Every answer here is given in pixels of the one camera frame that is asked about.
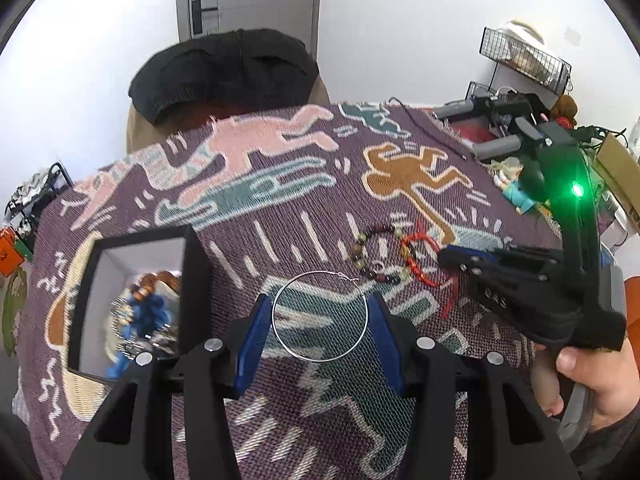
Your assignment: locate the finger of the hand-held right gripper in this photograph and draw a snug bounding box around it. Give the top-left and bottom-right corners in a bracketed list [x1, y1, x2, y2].
[437, 245, 569, 282]
[467, 271, 582, 345]

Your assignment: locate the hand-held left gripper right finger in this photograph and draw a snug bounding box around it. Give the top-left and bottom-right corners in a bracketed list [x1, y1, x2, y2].
[367, 292, 581, 480]

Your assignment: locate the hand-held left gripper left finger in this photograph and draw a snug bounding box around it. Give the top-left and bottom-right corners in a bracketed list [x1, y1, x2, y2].
[60, 294, 273, 480]

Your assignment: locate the red string bracelet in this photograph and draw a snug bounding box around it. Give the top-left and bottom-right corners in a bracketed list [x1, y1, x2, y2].
[400, 220, 459, 319]

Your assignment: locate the black jewelry box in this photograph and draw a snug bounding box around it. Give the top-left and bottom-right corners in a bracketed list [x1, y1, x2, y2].
[66, 225, 214, 387]

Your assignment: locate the silver hoop earring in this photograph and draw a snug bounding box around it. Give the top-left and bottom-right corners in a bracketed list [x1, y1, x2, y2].
[271, 271, 370, 360]

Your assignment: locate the brown and green bead bracelet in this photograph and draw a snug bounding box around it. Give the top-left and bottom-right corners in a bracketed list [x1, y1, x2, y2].
[350, 225, 414, 286]

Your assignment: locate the brown seed bead bracelet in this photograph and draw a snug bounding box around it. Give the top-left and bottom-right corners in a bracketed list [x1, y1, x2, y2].
[131, 270, 182, 297]

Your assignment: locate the blue bead bracelet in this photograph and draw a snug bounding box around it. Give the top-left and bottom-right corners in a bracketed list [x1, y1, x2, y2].
[106, 285, 174, 379]

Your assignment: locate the person's right forearm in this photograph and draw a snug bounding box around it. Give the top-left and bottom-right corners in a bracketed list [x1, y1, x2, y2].
[570, 400, 640, 480]

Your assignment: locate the person's right hand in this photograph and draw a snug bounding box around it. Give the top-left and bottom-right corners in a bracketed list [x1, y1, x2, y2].
[530, 320, 640, 426]

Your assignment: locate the black-haired figurine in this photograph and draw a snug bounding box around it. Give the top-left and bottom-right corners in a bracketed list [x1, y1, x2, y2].
[492, 157, 551, 217]

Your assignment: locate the large cardboard box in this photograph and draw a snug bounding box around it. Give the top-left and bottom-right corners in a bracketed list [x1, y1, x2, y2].
[594, 132, 640, 233]

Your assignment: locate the brown plush toy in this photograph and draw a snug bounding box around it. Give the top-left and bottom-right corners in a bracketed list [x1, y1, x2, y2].
[551, 95, 579, 129]

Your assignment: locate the black equipment pile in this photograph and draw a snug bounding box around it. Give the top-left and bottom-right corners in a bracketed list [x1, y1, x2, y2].
[432, 92, 551, 162]

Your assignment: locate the purple printed blanket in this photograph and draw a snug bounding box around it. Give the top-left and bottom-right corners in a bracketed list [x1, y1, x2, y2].
[17, 102, 601, 480]

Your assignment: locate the white bag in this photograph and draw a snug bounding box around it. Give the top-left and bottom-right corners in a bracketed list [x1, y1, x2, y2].
[497, 20, 547, 69]

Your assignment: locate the tan chair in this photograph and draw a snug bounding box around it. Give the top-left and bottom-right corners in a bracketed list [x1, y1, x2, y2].
[125, 72, 332, 153]

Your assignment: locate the green round tray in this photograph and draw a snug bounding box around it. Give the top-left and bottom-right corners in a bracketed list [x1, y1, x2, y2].
[0, 265, 32, 357]

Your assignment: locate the orange box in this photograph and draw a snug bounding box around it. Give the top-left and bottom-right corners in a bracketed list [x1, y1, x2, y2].
[0, 225, 29, 277]

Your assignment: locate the black shoe rack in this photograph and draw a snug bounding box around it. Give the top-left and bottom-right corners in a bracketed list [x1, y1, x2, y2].
[5, 162, 74, 227]

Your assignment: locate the black garment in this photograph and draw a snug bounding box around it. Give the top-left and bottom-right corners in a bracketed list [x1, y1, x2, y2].
[128, 30, 321, 126]

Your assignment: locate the black door lock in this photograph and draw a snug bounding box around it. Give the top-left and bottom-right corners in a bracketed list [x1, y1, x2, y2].
[191, 0, 219, 36]

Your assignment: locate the black cable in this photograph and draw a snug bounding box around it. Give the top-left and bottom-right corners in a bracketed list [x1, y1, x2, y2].
[387, 97, 469, 161]

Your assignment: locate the black wire basket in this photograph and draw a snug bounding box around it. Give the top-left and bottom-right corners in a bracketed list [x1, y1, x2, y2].
[481, 26, 572, 95]

